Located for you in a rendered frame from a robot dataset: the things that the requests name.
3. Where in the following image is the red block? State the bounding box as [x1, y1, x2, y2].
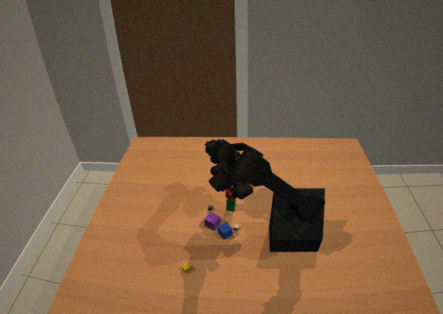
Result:
[226, 188, 235, 201]

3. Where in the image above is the purple cube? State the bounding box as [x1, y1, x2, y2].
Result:
[204, 212, 221, 231]

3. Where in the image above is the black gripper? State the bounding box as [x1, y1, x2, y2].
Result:
[210, 163, 253, 199]

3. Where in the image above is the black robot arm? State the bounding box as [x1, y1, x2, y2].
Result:
[205, 139, 325, 225]

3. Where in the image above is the yellow cube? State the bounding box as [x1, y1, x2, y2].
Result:
[182, 263, 191, 273]

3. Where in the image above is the blue block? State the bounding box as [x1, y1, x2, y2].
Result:
[217, 222, 233, 239]

